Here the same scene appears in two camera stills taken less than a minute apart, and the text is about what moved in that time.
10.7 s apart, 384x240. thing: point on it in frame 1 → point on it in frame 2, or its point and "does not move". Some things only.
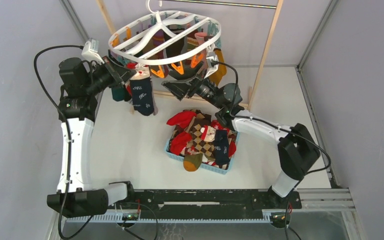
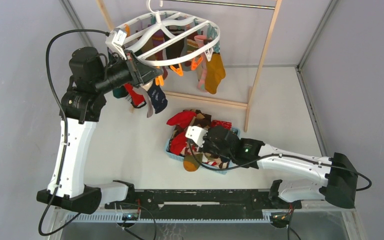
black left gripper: [119, 75] → [140, 73]
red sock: [183, 118] does not move
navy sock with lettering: [141, 88] → [157, 97]
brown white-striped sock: [176, 48] does not move
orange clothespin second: [179, 69] does not move
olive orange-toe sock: [192, 162] does not move
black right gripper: [180, 88] → [204, 148]
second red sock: [179, 142] does not move
